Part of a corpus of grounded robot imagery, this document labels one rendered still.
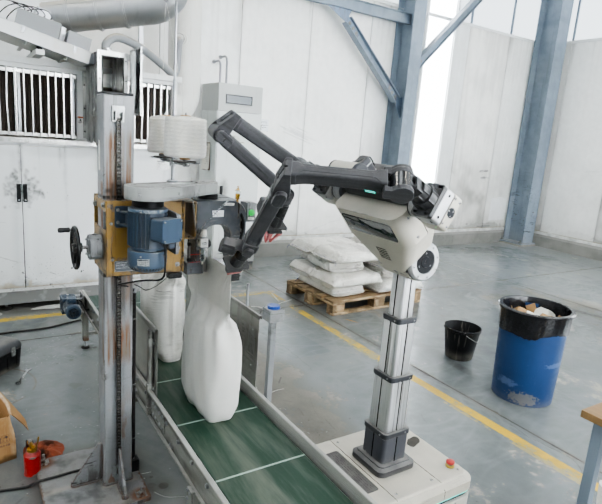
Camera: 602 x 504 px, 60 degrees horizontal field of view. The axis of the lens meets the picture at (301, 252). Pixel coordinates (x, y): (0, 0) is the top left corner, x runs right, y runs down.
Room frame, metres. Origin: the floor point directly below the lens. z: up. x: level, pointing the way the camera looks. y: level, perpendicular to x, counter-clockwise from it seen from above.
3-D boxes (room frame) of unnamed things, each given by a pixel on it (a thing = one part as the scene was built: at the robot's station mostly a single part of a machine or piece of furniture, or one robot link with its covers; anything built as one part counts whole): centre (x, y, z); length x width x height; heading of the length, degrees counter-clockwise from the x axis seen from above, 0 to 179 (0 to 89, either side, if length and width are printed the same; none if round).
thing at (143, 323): (2.68, 0.91, 0.54); 1.05 x 0.02 x 0.41; 33
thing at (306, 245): (5.42, -0.24, 0.56); 0.66 x 0.43 x 0.15; 120
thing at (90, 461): (2.15, 0.90, 0.10); 0.50 x 0.42 x 0.20; 33
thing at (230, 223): (2.45, 0.45, 1.21); 0.30 x 0.25 x 0.30; 33
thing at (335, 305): (5.43, -0.60, 0.07); 1.20 x 0.82 x 0.14; 125
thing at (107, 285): (2.18, 0.79, 0.88); 0.12 x 0.11 x 1.74; 123
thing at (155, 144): (2.32, 0.63, 1.61); 0.15 x 0.14 x 0.17; 33
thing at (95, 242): (2.11, 0.86, 1.14); 0.11 x 0.06 x 0.11; 33
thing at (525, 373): (3.41, -1.62, 0.32); 0.51 x 0.48 x 0.65; 123
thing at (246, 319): (2.97, 0.47, 0.54); 1.05 x 0.02 x 0.41; 33
